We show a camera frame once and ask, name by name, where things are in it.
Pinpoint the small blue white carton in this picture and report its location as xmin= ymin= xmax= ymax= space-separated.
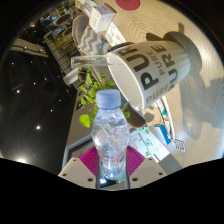
xmin=153 ymin=123 xmax=173 ymax=146

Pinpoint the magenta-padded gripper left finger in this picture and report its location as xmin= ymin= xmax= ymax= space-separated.
xmin=57 ymin=145 xmax=101 ymax=190

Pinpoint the clear water bottle blue cap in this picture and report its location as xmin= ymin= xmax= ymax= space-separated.
xmin=90 ymin=88 xmax=130 ymax=182

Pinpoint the white mug with black lettering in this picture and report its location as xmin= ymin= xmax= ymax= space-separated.
xmin=105 ymin=31 xmax=203 ymax=112

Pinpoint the group of ceiling lights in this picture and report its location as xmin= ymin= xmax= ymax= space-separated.
xmin=11 ymin=56 xmax=58 ymax=164

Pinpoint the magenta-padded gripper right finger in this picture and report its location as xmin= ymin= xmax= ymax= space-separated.
xmin=124 ymin=145 xmax=168 ymax=190

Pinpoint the group of dining chairs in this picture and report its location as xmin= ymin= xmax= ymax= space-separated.
xmin=43 ymin=3 xmax=84 ymax=41

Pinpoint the illustrated paper placemat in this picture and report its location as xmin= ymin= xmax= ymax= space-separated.
xmin=104 ymin=21 xmax=128 ymax=48

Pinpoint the green potted plant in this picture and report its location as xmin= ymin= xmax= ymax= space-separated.
xmin=77 ymin=66 xmax=148 ymax=130

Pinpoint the grey white chevron cushion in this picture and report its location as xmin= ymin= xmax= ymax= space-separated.
xmin=77 ymin=24 xmax=113 ymax=56

